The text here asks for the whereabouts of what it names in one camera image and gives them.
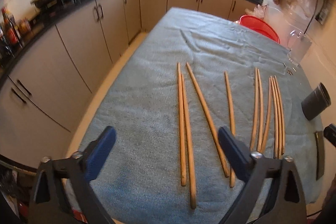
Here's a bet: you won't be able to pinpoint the wooden chopstick group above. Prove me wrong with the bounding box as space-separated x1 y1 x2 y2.
270 76 279 159
274 76 285 155
257 69 264 152
272 76 281 159
249 68 259 151

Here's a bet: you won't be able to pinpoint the wooden chopstick diagonal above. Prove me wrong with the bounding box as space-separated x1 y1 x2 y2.
186 63 230 177

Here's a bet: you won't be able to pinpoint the dark grey utensil holder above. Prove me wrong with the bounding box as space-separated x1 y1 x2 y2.
301 83 331 121

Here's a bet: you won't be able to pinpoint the beige kitchen base cabinets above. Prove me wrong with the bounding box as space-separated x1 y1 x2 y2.
1 1 252 172

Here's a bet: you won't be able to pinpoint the black kitchen countertop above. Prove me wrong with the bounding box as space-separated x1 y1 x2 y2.
0 0 264 83

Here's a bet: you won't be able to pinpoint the blue terry towel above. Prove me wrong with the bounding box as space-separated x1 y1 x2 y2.
80 9 322 223

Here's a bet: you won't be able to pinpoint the clear glass pitcher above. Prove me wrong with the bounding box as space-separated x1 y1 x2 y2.
287 30 312 66

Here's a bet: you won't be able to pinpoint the red plastic basin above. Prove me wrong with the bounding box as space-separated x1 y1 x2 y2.
239 15 280 44

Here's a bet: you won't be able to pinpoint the dark sauce bottle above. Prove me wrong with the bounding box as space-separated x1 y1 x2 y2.
1 7 23 47

